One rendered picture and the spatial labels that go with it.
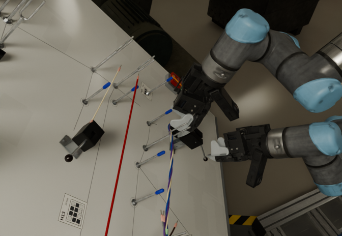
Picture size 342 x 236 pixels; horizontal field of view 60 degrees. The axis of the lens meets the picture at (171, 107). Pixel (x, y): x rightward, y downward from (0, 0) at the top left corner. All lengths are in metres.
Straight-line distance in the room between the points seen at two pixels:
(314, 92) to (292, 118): 2.10
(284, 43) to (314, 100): 0.14
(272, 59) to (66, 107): 0.44
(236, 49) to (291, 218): 1.36
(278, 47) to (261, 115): 1.96
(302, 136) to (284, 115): 1.96
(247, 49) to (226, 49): 0.04
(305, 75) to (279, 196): 1.61
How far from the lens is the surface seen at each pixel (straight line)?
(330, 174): 0.78
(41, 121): 0.60
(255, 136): 0.79
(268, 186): 2.18
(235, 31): 0.60
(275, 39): 0.67
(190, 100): 0.69
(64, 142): 0.60
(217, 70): 0.64
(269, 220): 1.78
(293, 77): 0.62
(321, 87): 0.59
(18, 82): 0.62
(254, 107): 2.65
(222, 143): 0.89
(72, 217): 0.57
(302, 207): 1.90
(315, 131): 0.72
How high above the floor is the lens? 1.74
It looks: 45 degrees down
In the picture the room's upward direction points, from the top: 6 degrees clockwise
